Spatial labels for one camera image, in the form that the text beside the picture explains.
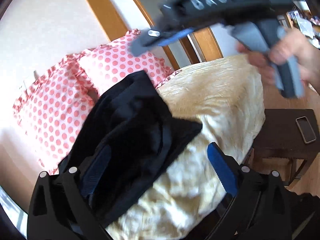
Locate cream patterned bedspread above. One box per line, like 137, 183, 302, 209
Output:
105, 54, 266, 240

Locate dark wooden stool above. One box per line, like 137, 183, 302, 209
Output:
252, 108, 320, 188

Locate black pants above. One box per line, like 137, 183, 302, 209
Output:
58, 70, 203, 227

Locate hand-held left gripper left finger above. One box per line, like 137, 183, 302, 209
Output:
27, 145, 113, 240

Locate wooden door frame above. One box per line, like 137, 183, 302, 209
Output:
76, 0, 224, 71

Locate smartphone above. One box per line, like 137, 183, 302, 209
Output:
295, 116, 318, 144

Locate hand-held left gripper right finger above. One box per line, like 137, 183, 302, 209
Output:
207, 142, 293, 240

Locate cluttered shelf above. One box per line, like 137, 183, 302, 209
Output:
284, 0, 320, 40

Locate pink polka dot pillow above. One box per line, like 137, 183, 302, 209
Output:
77, 29, 178, 96
12, 52, 101, 176

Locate person's right hand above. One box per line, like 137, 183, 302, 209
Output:
236, 26, 320, 92

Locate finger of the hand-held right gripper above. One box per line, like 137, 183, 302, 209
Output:
130, 26, 195, 56

